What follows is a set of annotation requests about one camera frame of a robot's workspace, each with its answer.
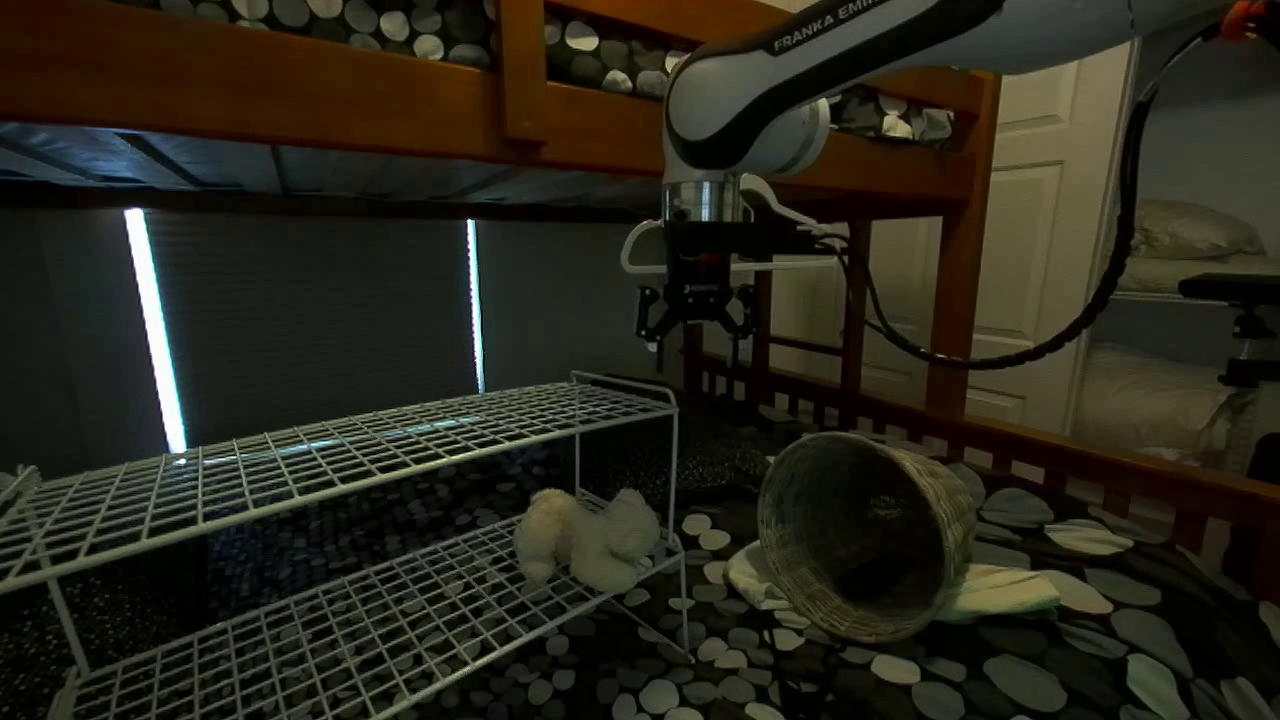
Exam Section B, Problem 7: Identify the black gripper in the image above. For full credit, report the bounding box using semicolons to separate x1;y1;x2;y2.
636;214;761;357

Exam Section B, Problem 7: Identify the white wire shelf rack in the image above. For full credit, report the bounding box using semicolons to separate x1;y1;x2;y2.
0;366;695;720

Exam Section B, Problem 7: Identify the cream plush toy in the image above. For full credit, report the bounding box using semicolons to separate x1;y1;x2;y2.
512;485;671;600

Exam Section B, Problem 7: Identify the spotted bunk mattress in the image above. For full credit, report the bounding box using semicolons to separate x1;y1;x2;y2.
155;0;966;146

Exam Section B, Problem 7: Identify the grey wicker basket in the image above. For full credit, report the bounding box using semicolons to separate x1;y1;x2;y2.
752;426;990;650

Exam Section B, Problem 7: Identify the white panel door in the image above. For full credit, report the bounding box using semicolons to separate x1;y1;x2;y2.
766;37;1149;441

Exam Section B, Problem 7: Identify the dark window blind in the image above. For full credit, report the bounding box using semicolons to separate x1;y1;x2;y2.
0;199;671;472

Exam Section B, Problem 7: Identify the white cloth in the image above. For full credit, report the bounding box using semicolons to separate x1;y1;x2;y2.
724;535;1069;630

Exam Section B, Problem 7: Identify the black spotted bedspread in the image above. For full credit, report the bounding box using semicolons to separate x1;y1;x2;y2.
0;394;1280;720

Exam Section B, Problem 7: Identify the white pillow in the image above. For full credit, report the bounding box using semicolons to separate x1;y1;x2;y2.
1133;196;1273;263

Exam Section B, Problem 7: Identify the black stool seat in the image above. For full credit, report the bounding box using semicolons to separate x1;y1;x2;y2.
1177;266;1280;390

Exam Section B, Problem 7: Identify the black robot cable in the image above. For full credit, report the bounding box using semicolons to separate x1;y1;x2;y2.
834;32;1213;377

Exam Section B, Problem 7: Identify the wooden bunk bed frame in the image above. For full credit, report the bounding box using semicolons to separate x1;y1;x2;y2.
0;0;1280;605

